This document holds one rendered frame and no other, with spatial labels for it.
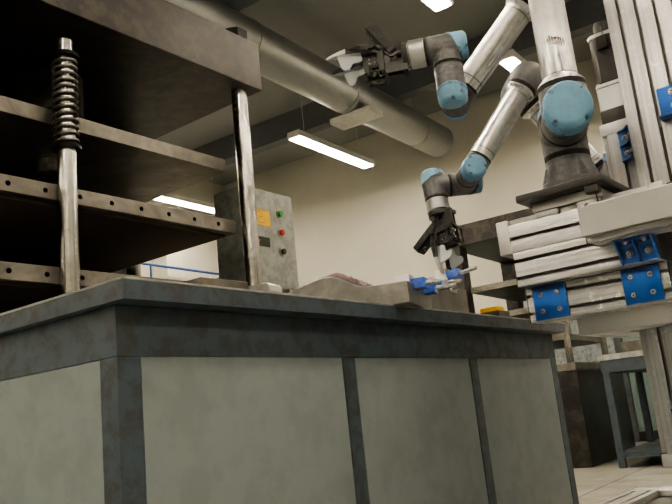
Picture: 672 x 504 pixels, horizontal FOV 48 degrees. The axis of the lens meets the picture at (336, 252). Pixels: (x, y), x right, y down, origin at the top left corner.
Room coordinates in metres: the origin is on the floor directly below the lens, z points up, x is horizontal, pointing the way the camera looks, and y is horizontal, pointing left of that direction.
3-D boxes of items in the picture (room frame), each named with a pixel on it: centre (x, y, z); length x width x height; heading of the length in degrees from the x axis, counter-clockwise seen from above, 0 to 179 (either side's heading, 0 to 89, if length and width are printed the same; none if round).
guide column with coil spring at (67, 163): (2.14, 0.77, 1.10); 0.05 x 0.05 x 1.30
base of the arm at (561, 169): (1.89, -0.62, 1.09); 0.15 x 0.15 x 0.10
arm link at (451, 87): (1.83, -0.34, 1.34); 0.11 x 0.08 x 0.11; 168
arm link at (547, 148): (1.89, -0.62, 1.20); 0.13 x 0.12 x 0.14; 168
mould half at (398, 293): (2.10, 0.02, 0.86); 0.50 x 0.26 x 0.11; 71
